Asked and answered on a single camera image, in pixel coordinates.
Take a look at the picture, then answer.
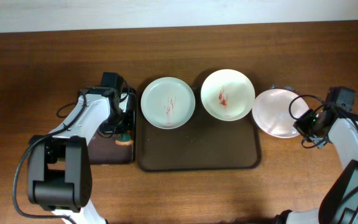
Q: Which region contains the large brown serving tray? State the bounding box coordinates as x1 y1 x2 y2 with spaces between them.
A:
135 87 262 172

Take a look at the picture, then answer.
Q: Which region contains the small black water tray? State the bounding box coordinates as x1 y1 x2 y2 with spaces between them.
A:
88 88 137 165

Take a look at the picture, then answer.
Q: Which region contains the green and orange sponge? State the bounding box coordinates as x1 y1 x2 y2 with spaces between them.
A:
114 131 134 146

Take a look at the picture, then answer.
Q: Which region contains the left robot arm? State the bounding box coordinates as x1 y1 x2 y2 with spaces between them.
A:
22 86 135 223

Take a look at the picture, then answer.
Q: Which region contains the pale green plate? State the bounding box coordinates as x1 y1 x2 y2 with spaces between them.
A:
140 77 196 129

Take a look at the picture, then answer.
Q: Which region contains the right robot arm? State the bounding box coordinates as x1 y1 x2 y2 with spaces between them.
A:
272 105 358 223

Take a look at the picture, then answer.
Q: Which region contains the pink white plate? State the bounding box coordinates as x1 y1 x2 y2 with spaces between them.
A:
252 89 300 138

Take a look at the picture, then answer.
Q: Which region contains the cream white plate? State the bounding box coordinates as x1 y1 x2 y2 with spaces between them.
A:
200 69 255 121

